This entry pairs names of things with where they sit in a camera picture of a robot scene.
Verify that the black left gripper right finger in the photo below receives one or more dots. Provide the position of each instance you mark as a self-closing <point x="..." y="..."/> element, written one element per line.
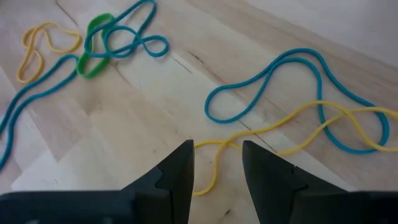
<point x="295" y="205"/>

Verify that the yellow rubber band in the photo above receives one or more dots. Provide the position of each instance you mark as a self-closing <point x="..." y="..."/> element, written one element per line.
<point x="215" y="168"/>
<point x="77" y="36"/>

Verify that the teal rubber band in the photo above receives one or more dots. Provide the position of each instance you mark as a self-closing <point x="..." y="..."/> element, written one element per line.
<point x="10" y="133"/>
<point x="153" y="9"/>
<point x="222" y="120"/>

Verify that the green rubber band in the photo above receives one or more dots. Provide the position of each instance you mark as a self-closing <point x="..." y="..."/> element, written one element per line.
<point x="89" y="34"/>

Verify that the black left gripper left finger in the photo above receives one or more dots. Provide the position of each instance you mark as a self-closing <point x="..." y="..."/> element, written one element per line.
<point x="149" y="205"/>

